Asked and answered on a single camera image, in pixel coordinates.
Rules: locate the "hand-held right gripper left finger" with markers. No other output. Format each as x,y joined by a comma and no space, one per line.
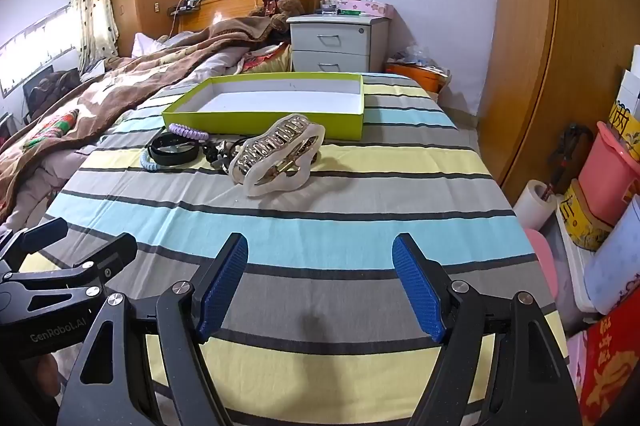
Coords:
222,288

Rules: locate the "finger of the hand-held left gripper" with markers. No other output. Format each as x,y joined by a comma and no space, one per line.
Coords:
107,253
42,233

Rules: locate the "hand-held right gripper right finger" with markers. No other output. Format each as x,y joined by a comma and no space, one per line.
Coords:
417,288

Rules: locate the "black smart wristband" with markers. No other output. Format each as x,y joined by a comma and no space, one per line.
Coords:
175,154

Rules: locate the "pearly gold hair claw clip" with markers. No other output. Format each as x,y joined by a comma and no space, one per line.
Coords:
280,140

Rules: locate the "green shallow cardboard box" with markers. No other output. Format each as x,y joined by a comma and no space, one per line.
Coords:
300,118

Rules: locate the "striped tablecloth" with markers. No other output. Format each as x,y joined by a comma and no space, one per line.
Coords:
350,226

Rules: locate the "white paper roll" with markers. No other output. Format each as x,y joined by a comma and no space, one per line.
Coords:
532,211

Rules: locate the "brown fleece blanket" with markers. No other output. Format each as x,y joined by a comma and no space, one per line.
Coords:
100,95

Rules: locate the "yellow printed box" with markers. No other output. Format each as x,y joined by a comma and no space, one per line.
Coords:
585,226

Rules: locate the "window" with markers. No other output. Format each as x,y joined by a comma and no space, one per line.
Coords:
30,45

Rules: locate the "dark bag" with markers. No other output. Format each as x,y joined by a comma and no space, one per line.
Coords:
575,150

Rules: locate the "orange plastic bin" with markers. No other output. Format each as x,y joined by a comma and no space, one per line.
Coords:
420,78

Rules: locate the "red printed box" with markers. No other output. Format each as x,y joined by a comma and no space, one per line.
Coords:
615,371

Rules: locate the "light floral quilt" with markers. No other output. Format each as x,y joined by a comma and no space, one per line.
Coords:
215,63

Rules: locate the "pink plastic bucket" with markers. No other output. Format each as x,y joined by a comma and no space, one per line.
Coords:
605,176

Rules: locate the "patterned curtain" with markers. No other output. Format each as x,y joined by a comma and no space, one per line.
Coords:
92,5

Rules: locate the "red patterned pillow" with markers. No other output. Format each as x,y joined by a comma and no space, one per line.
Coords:
265,58

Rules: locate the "black power strip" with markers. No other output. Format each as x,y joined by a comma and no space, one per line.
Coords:
184,7

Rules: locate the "white drawer nightstand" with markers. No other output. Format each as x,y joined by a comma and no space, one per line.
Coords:
330,38

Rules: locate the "yellow and white carton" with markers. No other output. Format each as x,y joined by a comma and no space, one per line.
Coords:
625,110

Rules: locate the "wooden bed headboard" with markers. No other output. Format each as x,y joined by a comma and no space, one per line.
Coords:
225,3

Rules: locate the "pink floral tissue box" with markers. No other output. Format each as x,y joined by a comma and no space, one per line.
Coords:
370,7

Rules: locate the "clear glass jar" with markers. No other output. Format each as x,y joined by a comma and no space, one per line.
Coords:
330,3

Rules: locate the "large wooden wardrobe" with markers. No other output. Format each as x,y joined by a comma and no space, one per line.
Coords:
575,30

